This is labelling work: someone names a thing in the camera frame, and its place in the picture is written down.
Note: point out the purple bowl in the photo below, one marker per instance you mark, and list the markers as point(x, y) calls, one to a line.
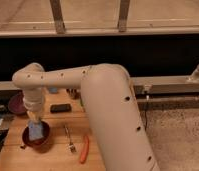
point(16, 105)

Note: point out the blue sponge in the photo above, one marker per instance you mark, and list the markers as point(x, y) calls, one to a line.
point(35, 130)

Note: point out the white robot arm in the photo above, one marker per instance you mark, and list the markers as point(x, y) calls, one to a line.
point(110, 104)

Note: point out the silver fork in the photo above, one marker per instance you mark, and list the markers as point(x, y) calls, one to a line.
point(71, 144)

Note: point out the orange carrot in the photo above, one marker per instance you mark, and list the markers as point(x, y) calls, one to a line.
point(85, 150)

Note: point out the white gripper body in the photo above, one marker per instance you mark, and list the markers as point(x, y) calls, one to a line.
point(34, 116)

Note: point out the red bowl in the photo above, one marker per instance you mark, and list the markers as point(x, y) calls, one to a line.
point(39, 142)

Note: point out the blue plastic cup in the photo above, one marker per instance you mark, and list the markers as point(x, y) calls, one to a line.
point(53, 90)

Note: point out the black rectangular case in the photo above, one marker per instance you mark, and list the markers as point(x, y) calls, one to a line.
point(57, 108)

